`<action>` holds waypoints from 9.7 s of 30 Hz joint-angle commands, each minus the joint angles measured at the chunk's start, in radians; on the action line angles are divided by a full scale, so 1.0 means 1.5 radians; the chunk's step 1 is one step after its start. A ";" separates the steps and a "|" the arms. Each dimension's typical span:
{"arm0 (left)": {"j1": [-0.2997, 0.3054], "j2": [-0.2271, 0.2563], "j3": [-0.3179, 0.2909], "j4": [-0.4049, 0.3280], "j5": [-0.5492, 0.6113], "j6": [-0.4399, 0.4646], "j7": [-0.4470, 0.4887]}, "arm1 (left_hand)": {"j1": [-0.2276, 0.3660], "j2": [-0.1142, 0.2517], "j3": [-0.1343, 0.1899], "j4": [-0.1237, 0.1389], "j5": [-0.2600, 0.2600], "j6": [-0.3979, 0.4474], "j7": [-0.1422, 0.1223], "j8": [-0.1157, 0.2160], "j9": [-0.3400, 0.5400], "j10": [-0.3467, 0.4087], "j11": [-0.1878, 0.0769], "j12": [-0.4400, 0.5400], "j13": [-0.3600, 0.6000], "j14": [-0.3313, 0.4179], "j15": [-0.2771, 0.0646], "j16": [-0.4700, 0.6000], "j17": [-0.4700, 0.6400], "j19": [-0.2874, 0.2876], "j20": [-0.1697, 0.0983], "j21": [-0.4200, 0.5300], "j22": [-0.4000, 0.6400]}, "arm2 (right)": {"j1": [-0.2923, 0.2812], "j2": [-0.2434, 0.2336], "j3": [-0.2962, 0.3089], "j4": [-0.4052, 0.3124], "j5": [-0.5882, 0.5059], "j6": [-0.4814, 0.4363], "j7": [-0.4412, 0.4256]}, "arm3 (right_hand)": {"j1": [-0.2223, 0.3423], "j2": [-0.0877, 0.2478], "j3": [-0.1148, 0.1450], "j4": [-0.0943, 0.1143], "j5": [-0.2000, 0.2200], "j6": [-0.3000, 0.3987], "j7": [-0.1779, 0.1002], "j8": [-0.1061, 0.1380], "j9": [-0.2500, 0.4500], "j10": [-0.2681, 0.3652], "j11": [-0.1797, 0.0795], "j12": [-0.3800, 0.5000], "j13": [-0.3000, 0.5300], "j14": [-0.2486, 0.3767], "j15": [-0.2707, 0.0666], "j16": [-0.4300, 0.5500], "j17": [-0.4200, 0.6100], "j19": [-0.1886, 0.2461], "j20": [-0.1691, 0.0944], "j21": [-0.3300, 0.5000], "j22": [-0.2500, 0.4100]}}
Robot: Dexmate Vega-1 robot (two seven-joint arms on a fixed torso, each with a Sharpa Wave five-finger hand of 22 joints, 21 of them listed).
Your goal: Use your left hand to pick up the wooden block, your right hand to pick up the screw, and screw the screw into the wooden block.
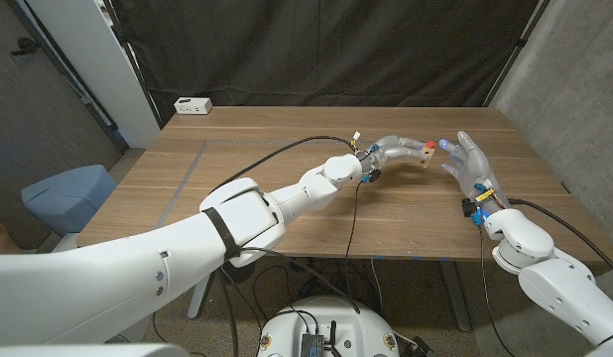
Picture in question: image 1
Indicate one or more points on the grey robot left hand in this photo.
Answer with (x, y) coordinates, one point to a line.
(393, 149)

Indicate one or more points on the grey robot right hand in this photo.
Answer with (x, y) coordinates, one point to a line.
(472, 168)

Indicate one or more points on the wooden block with holes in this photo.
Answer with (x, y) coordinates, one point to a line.
(426, 154)

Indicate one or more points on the red screw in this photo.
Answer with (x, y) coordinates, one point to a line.
(430, 144)

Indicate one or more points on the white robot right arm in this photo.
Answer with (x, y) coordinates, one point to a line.
(554, 277)

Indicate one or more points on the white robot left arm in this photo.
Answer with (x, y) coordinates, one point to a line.
(138, 282)

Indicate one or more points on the black backdrop curtain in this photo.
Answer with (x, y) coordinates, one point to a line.
(311, 49)

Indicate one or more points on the grey table leg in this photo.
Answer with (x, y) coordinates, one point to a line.
(200, 300)
(455, 297)

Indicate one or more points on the black backdrop stand pole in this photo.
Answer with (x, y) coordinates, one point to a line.
(130, 57)
(521, 43)

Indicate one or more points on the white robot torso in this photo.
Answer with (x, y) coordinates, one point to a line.
(331, 317)

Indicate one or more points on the round black floor fan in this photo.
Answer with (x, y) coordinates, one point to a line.
(247, 273)

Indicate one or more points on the black antenna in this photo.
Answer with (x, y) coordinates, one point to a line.
(331, 337)

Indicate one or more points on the white power strip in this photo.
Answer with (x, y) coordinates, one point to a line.
(192, 105)

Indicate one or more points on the grey electronics box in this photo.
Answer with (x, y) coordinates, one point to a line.
(311, 346)

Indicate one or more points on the blue-grey stool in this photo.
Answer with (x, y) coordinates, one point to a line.
(68, 198)

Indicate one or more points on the person's bare leg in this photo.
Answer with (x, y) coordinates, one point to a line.
(1, 240)

